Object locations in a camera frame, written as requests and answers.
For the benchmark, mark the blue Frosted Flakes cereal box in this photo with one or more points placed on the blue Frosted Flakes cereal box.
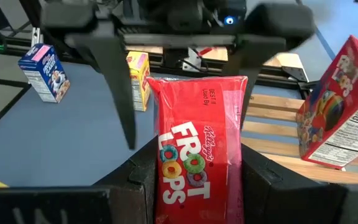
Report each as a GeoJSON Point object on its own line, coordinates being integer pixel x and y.
{"type": "Point", "coordinates": [47, 74]}

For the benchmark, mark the wooden slatted shelf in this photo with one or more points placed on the wooden slatted shelf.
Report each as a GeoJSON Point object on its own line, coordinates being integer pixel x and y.
{"type": "Point", "coordinates": [272, 102]}

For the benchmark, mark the silver frame bracket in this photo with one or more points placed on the silver frame bracket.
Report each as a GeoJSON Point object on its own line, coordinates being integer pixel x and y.
{"type": "Point", "coordinates": [37, 36]}

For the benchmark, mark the silver frame corner plate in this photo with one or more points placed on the silver frame corner plate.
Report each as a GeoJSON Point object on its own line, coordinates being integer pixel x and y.
{"type": "Point", "coordinates": [294, 70]}

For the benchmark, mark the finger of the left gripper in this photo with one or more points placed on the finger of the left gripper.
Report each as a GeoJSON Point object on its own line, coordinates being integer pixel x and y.
{"type": "Point", "coordinates": [113, 77]}
{"type": "Point", "coordinates": [275, 28]}

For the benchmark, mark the blue-grey table mat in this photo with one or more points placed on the blue-grey table mat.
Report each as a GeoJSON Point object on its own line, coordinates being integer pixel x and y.
{"type": "Point", "coordinates": [57, 133]}

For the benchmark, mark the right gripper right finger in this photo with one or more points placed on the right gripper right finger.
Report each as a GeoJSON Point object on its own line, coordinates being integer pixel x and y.
{"type": "Point", "coordinates": [291, 205]}

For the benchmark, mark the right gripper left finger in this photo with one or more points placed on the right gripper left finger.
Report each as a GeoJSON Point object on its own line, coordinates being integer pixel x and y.
{"type": "Point", "coordinates": [120, 202]}

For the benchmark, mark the red Froot Loops cereal box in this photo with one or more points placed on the red Froot Loops cereal box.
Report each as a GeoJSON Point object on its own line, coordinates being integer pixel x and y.
{"type": "Point", "coordinates": [331, 99]}
{"type": "Point", "coordinates": [197, 124]}

